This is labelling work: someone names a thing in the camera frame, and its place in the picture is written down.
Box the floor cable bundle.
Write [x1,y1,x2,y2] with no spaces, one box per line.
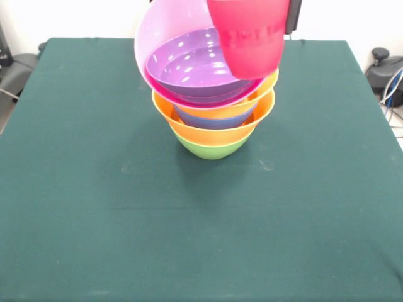
[379,67,403,139]

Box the dark green tablecloth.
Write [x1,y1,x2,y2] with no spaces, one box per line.
[0,37,403,302]

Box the purple bowl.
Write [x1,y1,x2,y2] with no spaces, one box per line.
[145,27,258,104]

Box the green bowl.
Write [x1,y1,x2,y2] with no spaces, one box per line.
[174,133,249,160]

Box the red cup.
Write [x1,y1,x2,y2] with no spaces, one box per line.
[207,0,291,81]

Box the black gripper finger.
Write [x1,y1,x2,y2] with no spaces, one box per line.
[284,0,304,36]

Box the orange bowl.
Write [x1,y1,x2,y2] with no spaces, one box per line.
[151,87,276,147]
[173,67,280,120]

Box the blue bowl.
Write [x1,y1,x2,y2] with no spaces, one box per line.
[173,105,258,130]

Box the pink bowl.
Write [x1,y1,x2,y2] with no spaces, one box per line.
[133,0,267,110]

